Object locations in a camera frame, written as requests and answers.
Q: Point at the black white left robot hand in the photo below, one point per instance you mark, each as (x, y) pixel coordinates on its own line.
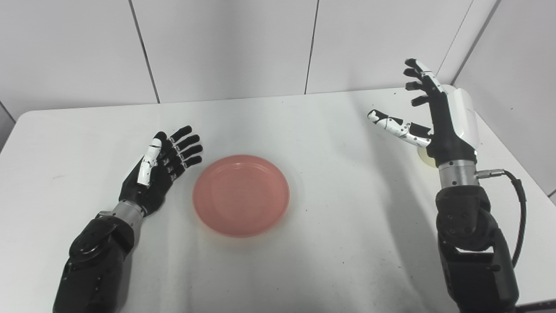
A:
(150, 191)

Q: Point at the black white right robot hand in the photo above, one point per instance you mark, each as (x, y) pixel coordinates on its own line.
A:
(451, 134)

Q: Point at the cream steamed bun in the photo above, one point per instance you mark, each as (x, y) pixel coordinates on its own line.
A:
(425, 157)

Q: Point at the pink round plate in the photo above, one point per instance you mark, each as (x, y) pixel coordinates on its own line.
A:
(241, 195)

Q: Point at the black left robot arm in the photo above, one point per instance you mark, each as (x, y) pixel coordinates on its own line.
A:
(93, 265)

